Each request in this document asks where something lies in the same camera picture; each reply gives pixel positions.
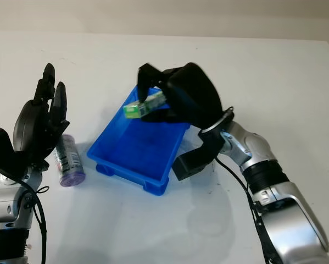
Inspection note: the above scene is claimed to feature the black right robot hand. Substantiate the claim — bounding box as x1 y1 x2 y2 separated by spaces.
136 62 223 130

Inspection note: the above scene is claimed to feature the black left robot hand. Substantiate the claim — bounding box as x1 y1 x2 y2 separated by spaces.
13 63 70 166

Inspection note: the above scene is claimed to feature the purple cylindrical canister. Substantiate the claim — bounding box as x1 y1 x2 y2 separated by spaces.
53 134 87 189

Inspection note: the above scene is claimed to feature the green rectangular carton box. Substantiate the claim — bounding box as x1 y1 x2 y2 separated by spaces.
122 91 168 119

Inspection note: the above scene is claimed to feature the blue plastic tray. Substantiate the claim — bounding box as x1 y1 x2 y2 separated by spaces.
86 85 192 196

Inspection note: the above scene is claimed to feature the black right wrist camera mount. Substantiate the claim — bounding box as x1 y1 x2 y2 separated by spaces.
171 129 226 182

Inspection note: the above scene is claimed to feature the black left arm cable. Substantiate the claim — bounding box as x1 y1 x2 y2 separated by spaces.
4 175 48 264

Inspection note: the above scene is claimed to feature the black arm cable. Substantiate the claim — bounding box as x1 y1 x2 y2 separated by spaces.
215 158 276 264
4 175 48 264

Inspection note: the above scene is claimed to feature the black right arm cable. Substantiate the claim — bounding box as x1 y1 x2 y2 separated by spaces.
215 158 276 264

